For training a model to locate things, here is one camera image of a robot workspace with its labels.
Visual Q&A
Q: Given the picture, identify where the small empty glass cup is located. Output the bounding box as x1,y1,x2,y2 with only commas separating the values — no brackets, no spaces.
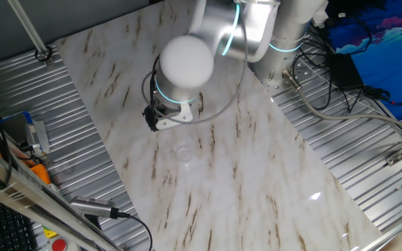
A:
172,140,193,165

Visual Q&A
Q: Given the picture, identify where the marble pattern table sheet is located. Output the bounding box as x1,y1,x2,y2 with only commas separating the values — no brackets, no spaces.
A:
53,0,383,251

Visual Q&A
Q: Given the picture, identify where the black power adapter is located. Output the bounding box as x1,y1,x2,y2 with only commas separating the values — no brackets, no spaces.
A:
329,52,365,91

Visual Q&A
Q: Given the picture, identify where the orange box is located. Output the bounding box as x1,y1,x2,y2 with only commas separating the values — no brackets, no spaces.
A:
29,162,52,185

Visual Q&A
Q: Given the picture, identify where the grey box red button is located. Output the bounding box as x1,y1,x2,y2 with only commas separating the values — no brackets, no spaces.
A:
45,236,82,251

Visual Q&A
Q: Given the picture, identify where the blue printed poster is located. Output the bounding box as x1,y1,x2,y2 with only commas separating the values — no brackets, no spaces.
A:
326,0,402,121

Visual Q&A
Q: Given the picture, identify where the aluminium slanted pole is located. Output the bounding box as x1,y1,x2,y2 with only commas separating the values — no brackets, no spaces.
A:
7,0,54,67

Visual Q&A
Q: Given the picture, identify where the black keyboard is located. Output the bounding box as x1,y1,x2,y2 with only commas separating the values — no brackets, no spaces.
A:
0,193,40,251

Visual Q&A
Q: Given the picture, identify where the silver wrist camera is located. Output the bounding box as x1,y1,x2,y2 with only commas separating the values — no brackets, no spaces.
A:
154,102,194,132

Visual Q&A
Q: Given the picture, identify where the thick grey cable metal connector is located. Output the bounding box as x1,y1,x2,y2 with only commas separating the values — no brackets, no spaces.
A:
281,68,402,140

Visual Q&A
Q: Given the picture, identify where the black ribbed camera cable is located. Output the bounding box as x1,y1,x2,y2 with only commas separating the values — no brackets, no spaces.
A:
110,208,154,251

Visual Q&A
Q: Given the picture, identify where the thin black cable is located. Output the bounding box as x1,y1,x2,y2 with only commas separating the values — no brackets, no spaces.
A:
291,45,335,111

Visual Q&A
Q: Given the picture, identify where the silver ribbed camera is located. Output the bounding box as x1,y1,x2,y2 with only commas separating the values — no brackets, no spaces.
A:
69,195,120,220

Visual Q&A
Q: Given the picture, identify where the black knotted adapter cable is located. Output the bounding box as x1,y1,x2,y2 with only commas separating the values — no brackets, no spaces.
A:
342,85,402,114

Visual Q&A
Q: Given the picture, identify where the aluminium frame beam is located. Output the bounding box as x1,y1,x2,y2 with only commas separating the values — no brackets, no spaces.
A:
0,137,121,251

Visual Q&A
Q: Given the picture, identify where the aluminium table edge rail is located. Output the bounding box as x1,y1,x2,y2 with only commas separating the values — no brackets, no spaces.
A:
357,208,402,251

